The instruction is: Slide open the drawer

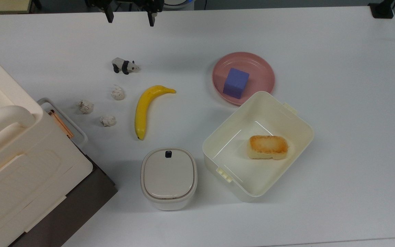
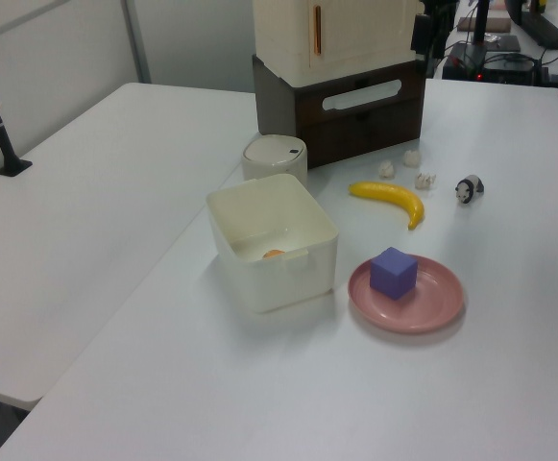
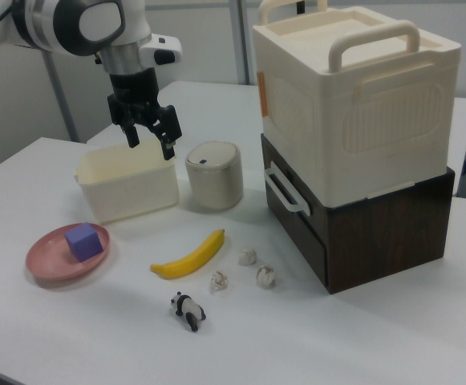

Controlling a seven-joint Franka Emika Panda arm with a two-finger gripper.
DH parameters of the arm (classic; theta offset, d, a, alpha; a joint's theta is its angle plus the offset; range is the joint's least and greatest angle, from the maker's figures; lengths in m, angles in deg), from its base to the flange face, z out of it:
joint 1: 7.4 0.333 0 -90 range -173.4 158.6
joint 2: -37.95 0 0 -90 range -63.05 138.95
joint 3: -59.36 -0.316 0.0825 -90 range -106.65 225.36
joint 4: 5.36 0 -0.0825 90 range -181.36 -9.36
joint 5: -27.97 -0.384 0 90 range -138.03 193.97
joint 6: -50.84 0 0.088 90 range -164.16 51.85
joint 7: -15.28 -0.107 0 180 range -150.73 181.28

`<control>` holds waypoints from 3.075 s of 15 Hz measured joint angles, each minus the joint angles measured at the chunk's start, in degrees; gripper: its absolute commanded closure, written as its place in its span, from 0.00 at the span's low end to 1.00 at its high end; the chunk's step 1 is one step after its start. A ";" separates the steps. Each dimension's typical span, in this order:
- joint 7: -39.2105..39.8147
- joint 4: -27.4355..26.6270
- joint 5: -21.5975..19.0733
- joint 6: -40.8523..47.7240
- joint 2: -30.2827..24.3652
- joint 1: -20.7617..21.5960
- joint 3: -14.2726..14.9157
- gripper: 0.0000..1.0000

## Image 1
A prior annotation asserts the beige side desk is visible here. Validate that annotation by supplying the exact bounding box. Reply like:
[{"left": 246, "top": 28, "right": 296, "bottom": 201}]
[{"left": 0, "top": 0, "right": 35, "bottom": 15}]

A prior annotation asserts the black linkage gripper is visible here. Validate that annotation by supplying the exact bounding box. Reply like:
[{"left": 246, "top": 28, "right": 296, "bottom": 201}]
[{"left": 84, "top": 0, "right": 165, "bottom": 27}]

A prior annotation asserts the purple cube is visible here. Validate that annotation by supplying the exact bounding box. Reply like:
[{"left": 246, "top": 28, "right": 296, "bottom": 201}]
[{"left": 223, "top": 68, "right": 250, "bottom": 99}]

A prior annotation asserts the cream open plastic container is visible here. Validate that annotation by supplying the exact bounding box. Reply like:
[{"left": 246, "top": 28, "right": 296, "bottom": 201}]
[{"left": 202, "top": 91, "right": 314, "bottom": 202}]

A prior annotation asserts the black table clamp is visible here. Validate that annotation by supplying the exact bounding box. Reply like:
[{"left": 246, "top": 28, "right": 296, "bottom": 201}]
[{"left": 368, "top": 0, "right": 395, "bottom": 19}]

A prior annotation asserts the wooden drawer with white handle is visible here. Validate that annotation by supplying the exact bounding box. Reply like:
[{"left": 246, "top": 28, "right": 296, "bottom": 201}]
[{"left": 37, "top": 97, "right": 88, "bottom": 149}]

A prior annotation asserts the yellow banana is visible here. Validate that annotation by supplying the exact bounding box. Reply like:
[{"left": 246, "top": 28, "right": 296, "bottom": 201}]
[{"left": 134, "top": 85, "right": 177, "bottom": 140}]

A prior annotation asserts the pink plate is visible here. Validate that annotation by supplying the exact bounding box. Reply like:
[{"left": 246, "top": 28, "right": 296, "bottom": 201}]
[{"left": 212, "top": 52, "right": 276, "bottom": 106}]

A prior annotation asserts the dark wood drawer cabinet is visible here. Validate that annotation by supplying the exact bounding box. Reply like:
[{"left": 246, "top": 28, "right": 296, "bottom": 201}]
[{"left": 8, "top": 154, "right": 118, "bottom": 247}]

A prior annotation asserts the toasted bread piece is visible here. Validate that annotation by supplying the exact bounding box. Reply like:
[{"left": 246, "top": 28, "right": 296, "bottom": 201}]
[{"left": 247, "top": 135, "right": 289, "bottom": 161}]

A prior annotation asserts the black and white panda figurine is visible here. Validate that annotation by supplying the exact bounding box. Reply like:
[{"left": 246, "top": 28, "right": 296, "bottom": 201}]
[{"left": 111, "top": 58, "right": 140, "bottom": 75}]

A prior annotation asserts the crumpled white paper ball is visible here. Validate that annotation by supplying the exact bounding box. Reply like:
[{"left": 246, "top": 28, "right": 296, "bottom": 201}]
[
  {"left": 99, "top": 115, "right": 117, "bottom": 127},
  {"left": 111, "top": 85, "right": 125, "bottom": 101},
  {"left": 76, "top": 99, "right": 94, "bottom": 115}
]

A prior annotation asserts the white drawer cabinet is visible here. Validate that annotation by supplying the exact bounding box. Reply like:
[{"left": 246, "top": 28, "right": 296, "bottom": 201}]
[{"left": 0, "top": 43, "right": 94, "bottom": 247}]

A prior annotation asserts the small cream lidded bin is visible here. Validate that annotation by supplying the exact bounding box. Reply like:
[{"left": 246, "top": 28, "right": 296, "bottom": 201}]
[{"left": 141, "top": 148, "right": 198, "bottom": 211}]

